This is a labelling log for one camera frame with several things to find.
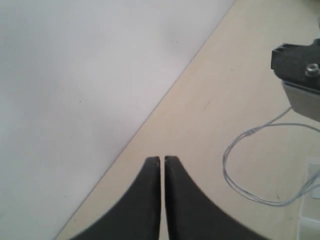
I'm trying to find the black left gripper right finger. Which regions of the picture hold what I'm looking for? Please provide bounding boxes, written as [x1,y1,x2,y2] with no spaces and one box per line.
[164,156,253,240]

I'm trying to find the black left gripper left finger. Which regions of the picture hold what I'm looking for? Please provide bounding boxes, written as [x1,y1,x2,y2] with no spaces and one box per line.
[73,156,160,240]

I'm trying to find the white wired earphones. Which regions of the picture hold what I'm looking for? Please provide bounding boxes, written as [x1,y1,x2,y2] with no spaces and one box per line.
[222,106,320,207]

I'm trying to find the clear plastic storage case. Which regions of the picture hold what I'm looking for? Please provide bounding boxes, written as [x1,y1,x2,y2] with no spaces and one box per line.
[297,157,320,240]

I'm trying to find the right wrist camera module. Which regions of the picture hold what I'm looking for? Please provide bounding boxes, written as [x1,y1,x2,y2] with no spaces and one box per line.
[270,38,320,122]

